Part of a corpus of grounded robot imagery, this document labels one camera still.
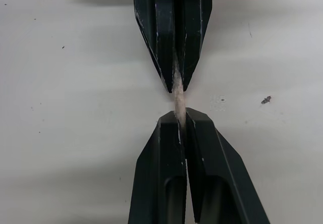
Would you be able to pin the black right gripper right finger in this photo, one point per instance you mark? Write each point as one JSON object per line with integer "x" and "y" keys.
{"x": 217, "y": 163}

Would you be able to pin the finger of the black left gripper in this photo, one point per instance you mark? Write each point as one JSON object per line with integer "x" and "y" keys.
{"x": 193, "y": 27}
{"x": 159, "y": 32}

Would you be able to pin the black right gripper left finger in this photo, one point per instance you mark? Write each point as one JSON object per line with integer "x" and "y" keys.
{"x": 159, "y": 173}

